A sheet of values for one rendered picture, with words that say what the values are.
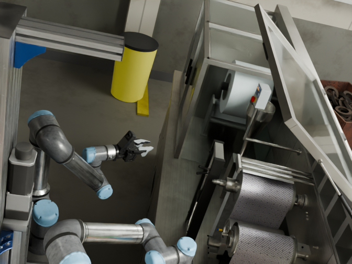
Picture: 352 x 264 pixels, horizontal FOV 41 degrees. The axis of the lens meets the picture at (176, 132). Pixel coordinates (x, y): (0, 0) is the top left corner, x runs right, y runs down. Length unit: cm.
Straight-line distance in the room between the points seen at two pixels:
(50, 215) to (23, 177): 51
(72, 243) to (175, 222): 105
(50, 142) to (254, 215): 96
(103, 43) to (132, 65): 348
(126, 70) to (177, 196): 250
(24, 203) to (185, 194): 114
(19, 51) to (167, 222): 136
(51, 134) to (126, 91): 314
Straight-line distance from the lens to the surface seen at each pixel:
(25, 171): 175
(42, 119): 208
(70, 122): 469
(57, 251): 158
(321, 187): 216
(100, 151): 230
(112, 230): 176
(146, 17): 519
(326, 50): 603
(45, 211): 226
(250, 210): 219
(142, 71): 499
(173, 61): 568
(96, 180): 221
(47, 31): 147
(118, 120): 484
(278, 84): 168
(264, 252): 204
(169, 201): 265
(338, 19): 593
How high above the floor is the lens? 263
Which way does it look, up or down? 32 degrees down
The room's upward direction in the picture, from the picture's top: 17 degrees clockwise
